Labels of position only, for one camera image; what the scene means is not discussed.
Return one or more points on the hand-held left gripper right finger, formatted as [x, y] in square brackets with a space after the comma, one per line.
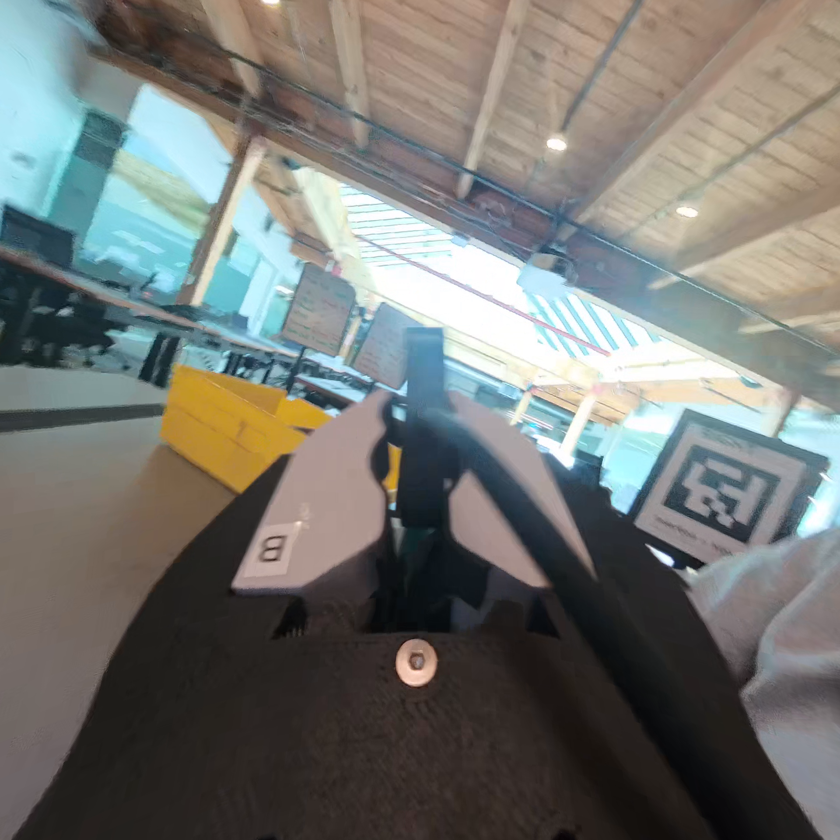
[499, 518]

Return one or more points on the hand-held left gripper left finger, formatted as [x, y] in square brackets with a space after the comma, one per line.
[321, 499]

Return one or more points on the person's right forearm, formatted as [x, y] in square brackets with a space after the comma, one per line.
[787, 623]

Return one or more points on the yellow plastic bin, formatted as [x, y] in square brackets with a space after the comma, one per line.
[223, 433]

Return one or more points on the whiteboard with writing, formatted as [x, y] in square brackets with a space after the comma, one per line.
[384, 348]
[319, 308]

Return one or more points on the white ceiling box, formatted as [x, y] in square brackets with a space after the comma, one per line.
[543, 274]

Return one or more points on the long wooden desk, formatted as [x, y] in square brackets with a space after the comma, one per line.
[131, 305]

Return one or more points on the black office chair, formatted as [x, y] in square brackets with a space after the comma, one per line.
[39, 236]

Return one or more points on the wooden post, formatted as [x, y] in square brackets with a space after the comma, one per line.
[223, 223]

